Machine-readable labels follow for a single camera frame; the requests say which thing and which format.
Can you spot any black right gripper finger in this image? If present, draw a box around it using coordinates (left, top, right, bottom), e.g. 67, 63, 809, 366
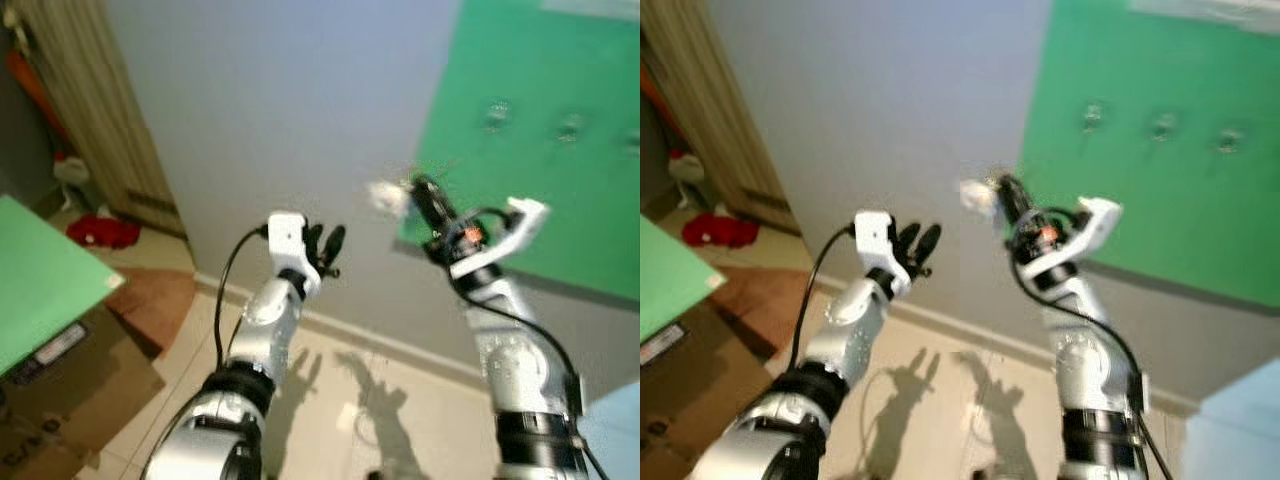
412, 178, 441, 229
1003, 172, 1038, 219
420, 176, 456, 223
995, 175, 1023, 225

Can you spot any plain brown cardboard box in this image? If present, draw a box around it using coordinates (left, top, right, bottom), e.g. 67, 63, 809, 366
104, 264, 198, 353
700, 264, 803, 343

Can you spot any red cloth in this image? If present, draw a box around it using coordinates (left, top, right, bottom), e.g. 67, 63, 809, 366
65, 212, 142, 251
681, 212, 762, 250

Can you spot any green table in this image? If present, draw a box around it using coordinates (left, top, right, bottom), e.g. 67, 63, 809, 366
640, 214, 728, 343
0, 194, 127, 377

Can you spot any white toy with red cap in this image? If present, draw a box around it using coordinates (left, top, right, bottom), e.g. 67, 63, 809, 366
667, 150, 714, 212
52, 150, 97, 212

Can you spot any beige wooden door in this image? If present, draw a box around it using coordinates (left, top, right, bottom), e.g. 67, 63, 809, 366
640, 0, 802, 238
14, 0, 188, 238

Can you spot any orange object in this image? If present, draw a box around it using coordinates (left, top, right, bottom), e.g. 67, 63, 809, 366
9, 50, 71, 141
640, 68, 673, 133

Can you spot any white strip on board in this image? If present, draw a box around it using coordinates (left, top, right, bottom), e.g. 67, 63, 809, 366
540, 0, 641, 22
1130, 0, 1280, 37

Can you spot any light blue object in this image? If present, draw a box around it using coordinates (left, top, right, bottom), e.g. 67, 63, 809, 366
1184, 384, 1280, 480
579, 380, 641, 480

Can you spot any large printed cardboard box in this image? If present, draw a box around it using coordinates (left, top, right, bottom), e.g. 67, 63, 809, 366
640, 300, 783, 480
0, 300, 167, 480

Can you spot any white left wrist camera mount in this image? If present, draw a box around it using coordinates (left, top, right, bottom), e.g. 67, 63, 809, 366
267, 211, 321, 297
853, 209, 913, 299

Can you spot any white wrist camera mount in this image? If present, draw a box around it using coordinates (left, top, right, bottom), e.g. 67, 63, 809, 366
853, 209, 913, 299
1020, 197, 1124, 282
267, 211, 321, 297
450, 197, 550, 280

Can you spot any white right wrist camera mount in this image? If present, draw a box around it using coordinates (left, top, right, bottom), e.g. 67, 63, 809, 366
450, 197, 550, 280
1020, 197, 1124, 282

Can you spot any green wall board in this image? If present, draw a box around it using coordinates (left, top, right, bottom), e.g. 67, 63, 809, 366
1014, 0, 1280, 309
398, 0, 641, 303

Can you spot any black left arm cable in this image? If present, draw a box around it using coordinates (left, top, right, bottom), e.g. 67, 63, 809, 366
212, 226, 269, 373
787, 224, 857, 373

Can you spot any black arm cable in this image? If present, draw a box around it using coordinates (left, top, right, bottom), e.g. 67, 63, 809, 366
787, 224, 857, 373
1012, 205, 1176, 480
440, 205, 611, 480
212, 226, 269, 373

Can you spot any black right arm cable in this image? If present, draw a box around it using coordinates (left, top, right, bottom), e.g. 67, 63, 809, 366
1012, 205, 1176, 480
440, 205, 611, 480

